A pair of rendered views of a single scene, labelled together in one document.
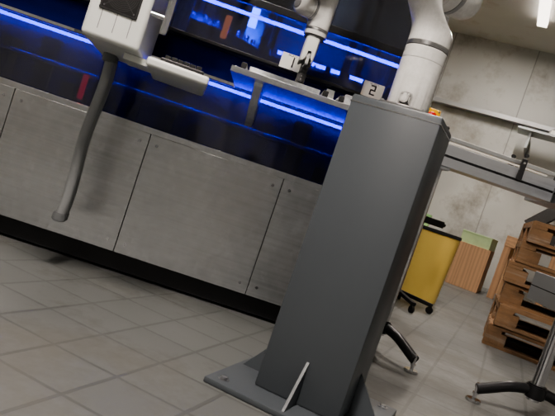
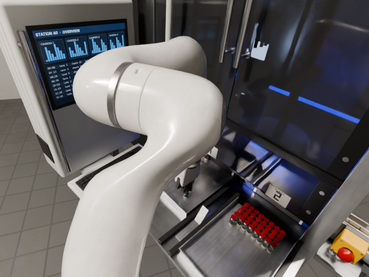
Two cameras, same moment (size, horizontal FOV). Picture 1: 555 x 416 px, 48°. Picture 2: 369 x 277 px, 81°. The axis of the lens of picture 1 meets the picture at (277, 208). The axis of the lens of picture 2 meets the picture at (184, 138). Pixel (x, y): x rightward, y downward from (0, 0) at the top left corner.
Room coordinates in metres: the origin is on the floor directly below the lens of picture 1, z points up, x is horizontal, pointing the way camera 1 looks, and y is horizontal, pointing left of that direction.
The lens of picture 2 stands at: (1.85, -0.35, 1.65)
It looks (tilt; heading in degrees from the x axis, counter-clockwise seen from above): 37 degrees down; 47
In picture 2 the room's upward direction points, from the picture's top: 6 degrees clockwise
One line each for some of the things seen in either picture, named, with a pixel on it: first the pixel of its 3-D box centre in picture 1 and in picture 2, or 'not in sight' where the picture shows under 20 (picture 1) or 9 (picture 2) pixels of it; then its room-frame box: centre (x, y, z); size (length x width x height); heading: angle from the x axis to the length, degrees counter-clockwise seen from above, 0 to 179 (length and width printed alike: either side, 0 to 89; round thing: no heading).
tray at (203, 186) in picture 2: (282, 89); (193, 176); (2.38, 0.13, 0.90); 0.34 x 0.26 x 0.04; 3
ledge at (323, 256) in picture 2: not in sight; (339, 258); (2.57, -0.47, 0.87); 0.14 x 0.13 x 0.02; 3
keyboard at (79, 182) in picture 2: (182, 71); (118, 167); (2.16, 0.46, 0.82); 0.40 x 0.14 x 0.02; 10
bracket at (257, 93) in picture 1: (253, 106); not in sight; (2.30, 0.20, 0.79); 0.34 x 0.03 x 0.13; 3
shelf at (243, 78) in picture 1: (324, 109); (209, 212); (2.32, -0.05, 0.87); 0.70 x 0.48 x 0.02; 93
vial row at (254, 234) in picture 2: not in sight; (252, 231); (2.38, -0.21, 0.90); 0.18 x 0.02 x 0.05; 92
